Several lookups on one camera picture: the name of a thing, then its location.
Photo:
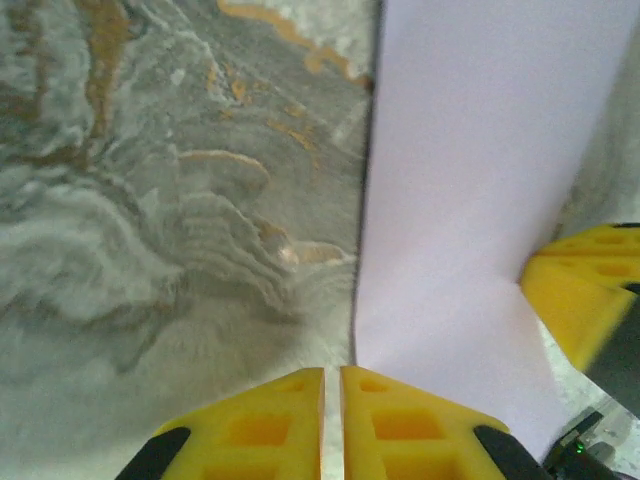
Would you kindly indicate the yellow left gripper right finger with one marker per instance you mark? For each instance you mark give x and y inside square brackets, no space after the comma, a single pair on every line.
[400,435]

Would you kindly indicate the purple paper sheet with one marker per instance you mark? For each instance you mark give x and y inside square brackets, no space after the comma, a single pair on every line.
[475,175]

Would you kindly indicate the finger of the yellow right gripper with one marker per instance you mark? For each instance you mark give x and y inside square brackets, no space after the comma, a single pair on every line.
[575,315]
[600,240]

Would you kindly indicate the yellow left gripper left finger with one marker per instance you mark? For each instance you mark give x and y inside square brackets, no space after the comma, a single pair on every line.
[260,435]

